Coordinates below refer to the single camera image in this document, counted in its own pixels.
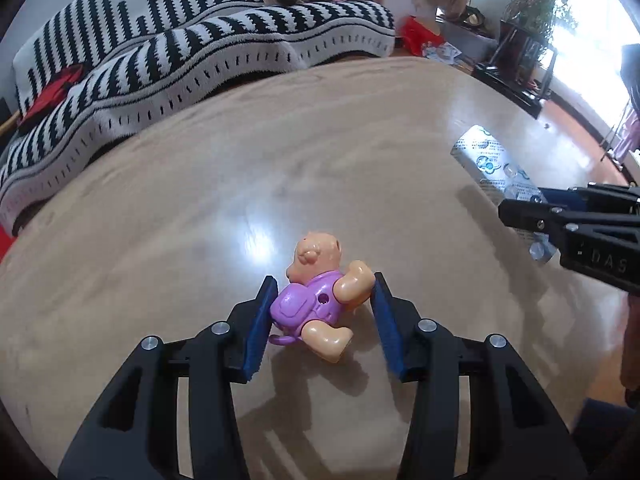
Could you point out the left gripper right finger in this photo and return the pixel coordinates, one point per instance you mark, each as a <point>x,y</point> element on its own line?
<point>515,430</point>

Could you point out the black wooden chair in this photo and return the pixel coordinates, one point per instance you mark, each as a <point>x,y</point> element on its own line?
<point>520,69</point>

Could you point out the black white striped sofa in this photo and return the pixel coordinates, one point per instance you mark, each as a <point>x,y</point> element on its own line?
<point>147,60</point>

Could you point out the red pig plastic stool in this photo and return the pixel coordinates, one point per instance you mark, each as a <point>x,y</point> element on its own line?
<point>6,242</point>

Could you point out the red bag on floor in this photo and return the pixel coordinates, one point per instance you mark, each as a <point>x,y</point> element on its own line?
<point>415,36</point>

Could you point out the papers on floor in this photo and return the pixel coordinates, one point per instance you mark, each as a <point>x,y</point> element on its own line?
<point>445,53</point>

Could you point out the potted green plant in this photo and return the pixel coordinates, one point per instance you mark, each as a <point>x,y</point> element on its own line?
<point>540,18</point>

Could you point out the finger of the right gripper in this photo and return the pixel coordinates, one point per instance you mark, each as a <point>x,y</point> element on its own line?
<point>548,218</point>
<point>595,197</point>

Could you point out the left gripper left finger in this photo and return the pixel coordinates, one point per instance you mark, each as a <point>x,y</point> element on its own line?
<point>131,430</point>

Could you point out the purple bear toy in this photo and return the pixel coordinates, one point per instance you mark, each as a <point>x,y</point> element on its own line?
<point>318,293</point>

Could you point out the red garment on sofa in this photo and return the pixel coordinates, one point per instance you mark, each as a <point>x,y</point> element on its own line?
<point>54,92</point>

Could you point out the person's right hand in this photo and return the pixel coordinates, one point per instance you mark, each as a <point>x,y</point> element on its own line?
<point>630,369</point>

